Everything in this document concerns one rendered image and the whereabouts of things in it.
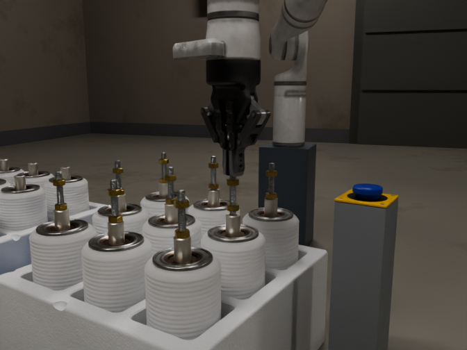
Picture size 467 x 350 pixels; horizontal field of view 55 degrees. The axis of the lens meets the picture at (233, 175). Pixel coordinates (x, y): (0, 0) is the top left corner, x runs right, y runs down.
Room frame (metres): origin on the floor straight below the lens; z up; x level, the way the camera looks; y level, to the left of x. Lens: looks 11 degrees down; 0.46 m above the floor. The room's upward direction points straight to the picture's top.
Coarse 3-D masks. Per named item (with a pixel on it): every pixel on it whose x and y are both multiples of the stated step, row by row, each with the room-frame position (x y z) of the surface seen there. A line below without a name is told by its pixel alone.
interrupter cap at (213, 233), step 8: (224, 224) 0.66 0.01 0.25; (240, 224) 0.66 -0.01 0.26; (208, 232) 0.63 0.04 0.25; (216, 232) 0.63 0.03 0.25; (224, 232) 0.64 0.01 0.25; (240, 232) 0.64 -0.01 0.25; (248, 232) 0.63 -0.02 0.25; (256, 232) 0.63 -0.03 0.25; (216, 240) 0.60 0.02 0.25; (224, 240) 0.59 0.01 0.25; (232, 240) 0.59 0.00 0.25; (240, 240) 0.59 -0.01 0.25; (248, 240) 0.60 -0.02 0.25
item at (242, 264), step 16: (208, 240) 0.61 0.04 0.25; (256, 240) 0.60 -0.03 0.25; (224, 256) 0.58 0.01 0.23; (240, 256) 0.58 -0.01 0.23; (256, 256) 0.60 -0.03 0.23; (224, 272) 0.58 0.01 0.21; (240, 272) 0.58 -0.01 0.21; (256, 272) 0.60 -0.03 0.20; (224, 288) 0.58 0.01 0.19; (240, 288) 0.58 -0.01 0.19; (256, 288) 0.60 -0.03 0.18
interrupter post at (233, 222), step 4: (228, 216) 0.62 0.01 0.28; (232, 216) 0.62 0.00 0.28; (236, 216) 0.62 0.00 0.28; (228, 220) 0.62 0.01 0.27; (232, 220) 0.62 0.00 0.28; (236, 220) 0.62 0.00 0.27; (228, 224) 0.62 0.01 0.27; (232, 224) 0.62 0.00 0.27; (236, 224) 0.62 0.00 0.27; (228, 228) 0.62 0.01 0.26; (232, 228) 0.62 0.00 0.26; (236, 228) 0.62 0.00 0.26; (228, 232) 0.62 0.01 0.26; (232, 232) 0.62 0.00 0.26; (236, 232) 0.62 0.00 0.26; (232, 236) 0.62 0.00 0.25
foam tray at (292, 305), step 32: (320, 256) 0.72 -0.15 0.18; (0, 288) 0.62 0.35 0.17; (32, 288) 0.60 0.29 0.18; (288, 288) 0.62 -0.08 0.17; (320, 288) 0.73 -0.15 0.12; (0, 320) 0.63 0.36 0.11; (32, 320) 0.58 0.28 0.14; (64, 320) 0.54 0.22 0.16; (96, 320) 0.51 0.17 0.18; (128, 320) 0.51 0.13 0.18; (224, 320) 0.51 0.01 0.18; (256, 320) 0.53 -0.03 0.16; (288, 320) 0.62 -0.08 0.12; (320, 320) 0.73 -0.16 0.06
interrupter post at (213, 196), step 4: (208, 192) 0.79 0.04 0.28; (212, 192) 0.78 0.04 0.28; (216, 192) 0.78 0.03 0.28; (208, 196) 0.79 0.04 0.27; (212, 196) 0.78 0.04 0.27; (216, 196) 0.78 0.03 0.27; (208, 200) 0.79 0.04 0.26; (212, 200) 0.78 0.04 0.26; (216, 200) 0.78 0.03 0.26; (208, 204) 0.79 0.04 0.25; (212, 204) 0.78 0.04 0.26; (216, 204) 0.78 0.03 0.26
